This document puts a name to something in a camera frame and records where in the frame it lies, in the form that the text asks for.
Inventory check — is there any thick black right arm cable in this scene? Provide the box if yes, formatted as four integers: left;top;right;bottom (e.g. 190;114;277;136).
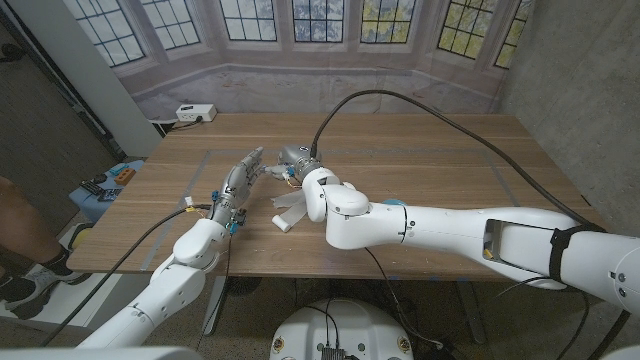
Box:
309;88;607;232

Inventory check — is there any white power strip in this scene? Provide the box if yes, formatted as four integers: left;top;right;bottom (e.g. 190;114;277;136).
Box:
175;103;218;124

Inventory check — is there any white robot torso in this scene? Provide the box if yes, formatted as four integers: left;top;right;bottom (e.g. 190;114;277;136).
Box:
269;298;415;360

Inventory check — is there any thin black left wrist cable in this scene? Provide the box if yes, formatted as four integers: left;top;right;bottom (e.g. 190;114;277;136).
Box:
194;232;234;352

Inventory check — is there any white gauze bandage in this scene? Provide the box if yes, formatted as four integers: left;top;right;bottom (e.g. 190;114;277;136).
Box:
271;189;309;234

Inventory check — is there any grey table leg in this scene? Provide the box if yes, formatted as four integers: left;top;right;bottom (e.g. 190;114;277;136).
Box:
201;275;230;336
457;280;487;345

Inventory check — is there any blue storage box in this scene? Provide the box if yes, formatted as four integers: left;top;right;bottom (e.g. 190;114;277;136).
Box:
68;159;146;224

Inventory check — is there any printed window backdrop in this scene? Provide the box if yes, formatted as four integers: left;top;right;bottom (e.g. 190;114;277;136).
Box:
62;0;534;121

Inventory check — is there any yellow and black pad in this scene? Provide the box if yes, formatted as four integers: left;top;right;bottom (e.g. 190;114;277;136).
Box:
67;223;95;252

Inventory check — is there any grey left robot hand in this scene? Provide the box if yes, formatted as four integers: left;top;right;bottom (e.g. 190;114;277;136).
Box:
207;146;266;235

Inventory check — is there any orange brick block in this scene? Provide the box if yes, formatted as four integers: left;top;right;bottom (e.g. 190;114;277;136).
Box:
113;167;137;187

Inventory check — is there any grey tape outline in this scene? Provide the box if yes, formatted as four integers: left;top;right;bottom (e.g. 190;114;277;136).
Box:
142;148;539;274

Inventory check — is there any black and grey sneaker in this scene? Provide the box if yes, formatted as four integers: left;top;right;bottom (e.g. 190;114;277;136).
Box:
0;264;92;320

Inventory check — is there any black round floor fan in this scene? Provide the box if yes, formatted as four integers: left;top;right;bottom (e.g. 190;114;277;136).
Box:
229;276;263;297

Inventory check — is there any white floor mat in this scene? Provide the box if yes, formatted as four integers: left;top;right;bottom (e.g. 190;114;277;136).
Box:
0;234;124;321

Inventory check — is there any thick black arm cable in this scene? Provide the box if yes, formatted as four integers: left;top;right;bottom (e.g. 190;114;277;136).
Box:
39;202;215;347
309;88;607;232

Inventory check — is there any perforated partition panel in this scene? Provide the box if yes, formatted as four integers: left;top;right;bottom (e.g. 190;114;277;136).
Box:
0;9;119;241

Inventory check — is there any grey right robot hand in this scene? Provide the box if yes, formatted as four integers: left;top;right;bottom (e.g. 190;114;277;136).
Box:
263;144;324;182

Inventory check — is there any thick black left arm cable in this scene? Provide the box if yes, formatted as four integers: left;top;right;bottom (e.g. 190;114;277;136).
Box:
39;202;215;347

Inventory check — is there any person's bare leg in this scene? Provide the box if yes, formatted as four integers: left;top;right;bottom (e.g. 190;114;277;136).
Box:
0;174;67;272

